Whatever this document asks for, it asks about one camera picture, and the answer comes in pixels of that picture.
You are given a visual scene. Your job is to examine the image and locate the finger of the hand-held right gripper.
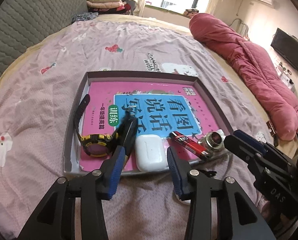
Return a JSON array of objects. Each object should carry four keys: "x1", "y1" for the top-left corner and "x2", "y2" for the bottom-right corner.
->
[
  {"x1": 233, "y1": 129, "x2": 298, "y2": 171},
  {"x1": 223, "y1": 134, "x2": 267, "y2": 166}
]

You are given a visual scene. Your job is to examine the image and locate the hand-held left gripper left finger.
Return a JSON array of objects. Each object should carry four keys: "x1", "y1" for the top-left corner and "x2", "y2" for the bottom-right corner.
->
[{"x1": 16, "y1": 145, "x2": 126, "y2": 240}]

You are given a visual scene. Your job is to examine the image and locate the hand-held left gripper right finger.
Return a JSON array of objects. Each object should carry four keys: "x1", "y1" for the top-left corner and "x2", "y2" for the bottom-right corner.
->
[{"x1": 166, "y1": 146, "x2": 276, "y2": 240}]

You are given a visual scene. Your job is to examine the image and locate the glass jar with gold rim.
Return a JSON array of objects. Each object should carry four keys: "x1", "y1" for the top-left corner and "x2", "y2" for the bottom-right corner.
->
[{"x1": 200, "y1": 131, "x2": 227, "y2": 153}]

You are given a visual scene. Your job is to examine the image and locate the white earbuds case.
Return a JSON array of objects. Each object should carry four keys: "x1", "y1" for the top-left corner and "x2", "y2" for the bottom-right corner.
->
[{"x1": 135, "y1": 134, "x2": 170, "y2": 172}]

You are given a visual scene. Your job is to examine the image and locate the red lighter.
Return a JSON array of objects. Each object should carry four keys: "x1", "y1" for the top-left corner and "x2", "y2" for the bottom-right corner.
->
[{"x1": 169, "y1": 131, "x2": 210, "y2": 161}]

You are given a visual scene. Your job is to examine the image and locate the black and yellow digital watch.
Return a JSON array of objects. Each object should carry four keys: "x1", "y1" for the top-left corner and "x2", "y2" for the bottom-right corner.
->
[{"x1": 73, "y1": 94, "x2": 137, "y2": 158}]

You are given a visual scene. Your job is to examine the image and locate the shallow brown cardboard box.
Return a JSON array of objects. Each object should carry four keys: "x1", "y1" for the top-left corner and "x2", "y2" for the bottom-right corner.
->
[{"x1": 63, "y1": 71, "x2": 237, "y2": 178}]

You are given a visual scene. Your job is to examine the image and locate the white ribbed bottle cap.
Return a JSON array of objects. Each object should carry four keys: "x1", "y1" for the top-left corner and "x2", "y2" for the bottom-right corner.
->
[{"x1": 175, "y1": 192, "x2": 193, "y2": 205}]

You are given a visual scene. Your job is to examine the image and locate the small black clip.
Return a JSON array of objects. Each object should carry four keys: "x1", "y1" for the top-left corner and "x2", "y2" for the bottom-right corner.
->
[{"x1": 197, "y1": 169, "x2": 217, "y2": 178}]

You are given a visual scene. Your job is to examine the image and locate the red quilted blanket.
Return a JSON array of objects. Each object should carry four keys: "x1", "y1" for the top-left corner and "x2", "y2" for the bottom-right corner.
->
[{"x1": 189, "y1": 12, "x2": 298, "y2": 142}]

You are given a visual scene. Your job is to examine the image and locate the pink and blue book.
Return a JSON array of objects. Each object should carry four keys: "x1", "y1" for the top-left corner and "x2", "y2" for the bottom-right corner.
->
[{"x1": 79, "y1": 81, "x2": 227, "y2": 173}]

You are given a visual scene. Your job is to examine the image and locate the white cluttered shelf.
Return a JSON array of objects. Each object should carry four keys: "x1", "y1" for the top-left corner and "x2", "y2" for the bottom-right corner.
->
[{"x1": 276, "y1": 60, "x2": 297, "y2": 92}]

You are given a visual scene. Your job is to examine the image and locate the black television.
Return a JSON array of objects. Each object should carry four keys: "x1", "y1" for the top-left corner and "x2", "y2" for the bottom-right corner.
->
[{"x1": 271, "y1": 28, "x2": 298, "y2": 72}]

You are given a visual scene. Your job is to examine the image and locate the pink printed bed sheet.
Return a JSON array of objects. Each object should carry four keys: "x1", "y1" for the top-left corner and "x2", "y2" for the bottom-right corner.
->
[{"x1": 0, "y1": 20, "x2": 286, "y2": 240}]

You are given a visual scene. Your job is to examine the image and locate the reddish cloth on windowsill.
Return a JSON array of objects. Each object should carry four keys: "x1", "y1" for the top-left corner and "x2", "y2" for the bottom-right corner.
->
[{"x1": 183, "y1": 9, "x2": 200, "y2": 18}]

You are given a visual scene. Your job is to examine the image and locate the dark patterned cloth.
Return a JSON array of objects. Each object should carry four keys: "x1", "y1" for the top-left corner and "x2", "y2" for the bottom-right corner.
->
[{"x1": 71, "y1": 12, "x2": 99, "y2": 23}]

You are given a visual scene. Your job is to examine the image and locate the pile of dark clothes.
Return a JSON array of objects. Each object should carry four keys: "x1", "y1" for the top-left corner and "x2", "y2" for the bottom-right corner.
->
[{"x1": 88, "y1": 0, "x2": 137, "y2": 15}]

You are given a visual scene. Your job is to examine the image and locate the pink folded blanket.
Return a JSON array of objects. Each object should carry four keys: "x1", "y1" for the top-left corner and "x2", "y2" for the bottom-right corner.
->
[{"x1": 86, "y1": 0, "x2": 126, "y2": 8}]

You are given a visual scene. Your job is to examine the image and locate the gray quilted headboard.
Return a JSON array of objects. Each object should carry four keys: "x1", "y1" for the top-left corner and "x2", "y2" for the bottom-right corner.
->
[{"x1": 0, "y1": 0, "x2": 88, "y2": 90}]

